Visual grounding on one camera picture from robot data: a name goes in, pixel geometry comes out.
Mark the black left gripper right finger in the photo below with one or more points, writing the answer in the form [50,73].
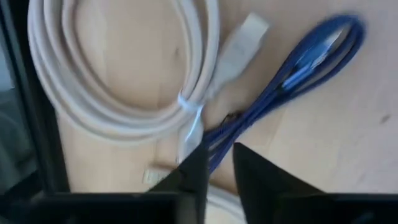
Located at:
[258,180]

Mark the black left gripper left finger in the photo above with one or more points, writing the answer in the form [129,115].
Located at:
[192,174]

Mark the beige cloth strip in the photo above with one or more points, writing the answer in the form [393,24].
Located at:
[46,62]

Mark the black aluminium table frame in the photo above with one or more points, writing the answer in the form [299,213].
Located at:
[37,109]

